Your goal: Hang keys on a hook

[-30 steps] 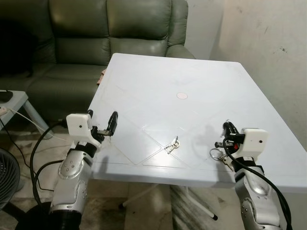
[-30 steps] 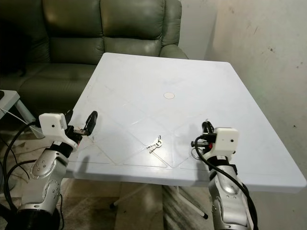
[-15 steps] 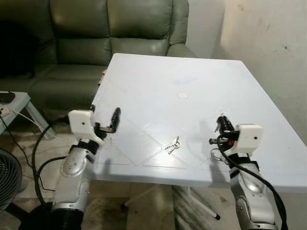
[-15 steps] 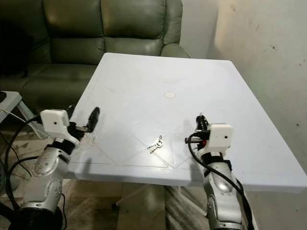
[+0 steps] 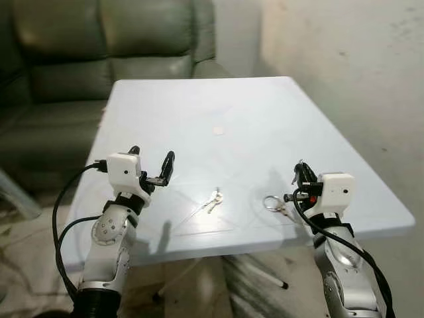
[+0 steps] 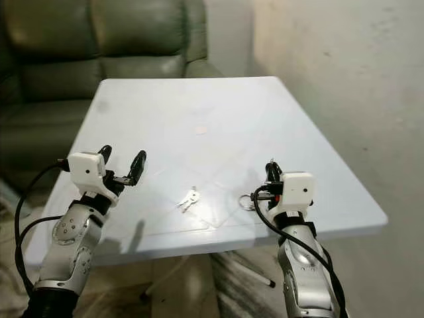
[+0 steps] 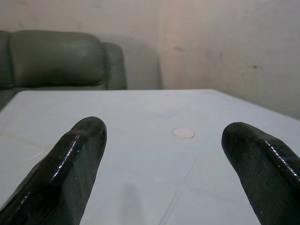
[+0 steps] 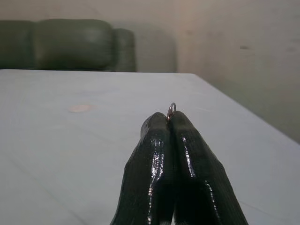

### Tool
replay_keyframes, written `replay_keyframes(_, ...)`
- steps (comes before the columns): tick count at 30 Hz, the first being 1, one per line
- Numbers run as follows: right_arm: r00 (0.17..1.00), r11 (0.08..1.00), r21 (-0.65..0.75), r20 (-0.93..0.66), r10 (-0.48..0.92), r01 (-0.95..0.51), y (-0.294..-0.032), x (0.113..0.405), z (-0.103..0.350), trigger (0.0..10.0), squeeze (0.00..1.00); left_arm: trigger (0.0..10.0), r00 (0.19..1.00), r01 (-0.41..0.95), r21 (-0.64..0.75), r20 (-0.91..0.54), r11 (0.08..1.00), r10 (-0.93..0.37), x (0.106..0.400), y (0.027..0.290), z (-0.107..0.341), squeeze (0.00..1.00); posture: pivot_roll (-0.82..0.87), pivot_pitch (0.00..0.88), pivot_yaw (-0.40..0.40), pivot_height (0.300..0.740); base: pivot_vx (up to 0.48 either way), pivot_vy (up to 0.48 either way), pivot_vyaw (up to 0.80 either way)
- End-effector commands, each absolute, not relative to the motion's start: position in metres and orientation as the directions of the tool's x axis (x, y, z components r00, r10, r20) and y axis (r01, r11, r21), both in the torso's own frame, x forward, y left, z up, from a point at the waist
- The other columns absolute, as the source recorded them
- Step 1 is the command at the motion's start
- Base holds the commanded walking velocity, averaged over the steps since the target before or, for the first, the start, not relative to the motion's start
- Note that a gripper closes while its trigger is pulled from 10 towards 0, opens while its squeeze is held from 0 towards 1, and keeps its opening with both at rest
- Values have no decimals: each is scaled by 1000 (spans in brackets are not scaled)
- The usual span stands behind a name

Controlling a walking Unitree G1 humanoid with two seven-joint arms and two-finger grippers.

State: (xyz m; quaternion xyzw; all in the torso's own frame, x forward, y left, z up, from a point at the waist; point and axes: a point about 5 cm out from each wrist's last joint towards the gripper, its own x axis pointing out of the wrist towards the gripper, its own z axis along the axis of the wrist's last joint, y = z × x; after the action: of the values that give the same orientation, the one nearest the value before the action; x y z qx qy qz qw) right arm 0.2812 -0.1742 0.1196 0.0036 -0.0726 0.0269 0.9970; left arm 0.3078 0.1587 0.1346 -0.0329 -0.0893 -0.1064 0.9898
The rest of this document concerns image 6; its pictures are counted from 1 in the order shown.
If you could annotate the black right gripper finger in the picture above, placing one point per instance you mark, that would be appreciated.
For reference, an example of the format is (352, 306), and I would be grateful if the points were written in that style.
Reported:
(268, 173)
(277, 173)

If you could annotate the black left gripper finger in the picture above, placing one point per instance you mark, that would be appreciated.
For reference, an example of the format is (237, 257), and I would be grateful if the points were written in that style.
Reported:
(138, 165)
(105, 152)

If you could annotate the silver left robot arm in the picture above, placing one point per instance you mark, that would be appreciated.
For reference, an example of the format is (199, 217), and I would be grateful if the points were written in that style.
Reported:
(69, 242)

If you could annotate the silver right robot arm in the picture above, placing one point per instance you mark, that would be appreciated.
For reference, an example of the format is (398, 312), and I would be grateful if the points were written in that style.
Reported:
(305, 271)

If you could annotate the small silver key bunch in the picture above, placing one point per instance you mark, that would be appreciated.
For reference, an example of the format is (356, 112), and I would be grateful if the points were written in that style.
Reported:
(189, 199)

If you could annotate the white table leg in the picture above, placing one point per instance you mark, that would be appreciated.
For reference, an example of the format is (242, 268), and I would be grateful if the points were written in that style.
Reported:
(162, 283)
(253, 277)

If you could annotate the dark green leather sofa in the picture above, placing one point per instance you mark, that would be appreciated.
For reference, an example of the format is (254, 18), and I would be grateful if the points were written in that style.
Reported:
(53, 73)

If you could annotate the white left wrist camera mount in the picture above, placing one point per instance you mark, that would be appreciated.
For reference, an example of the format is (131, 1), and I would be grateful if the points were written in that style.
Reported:
(86, 171)

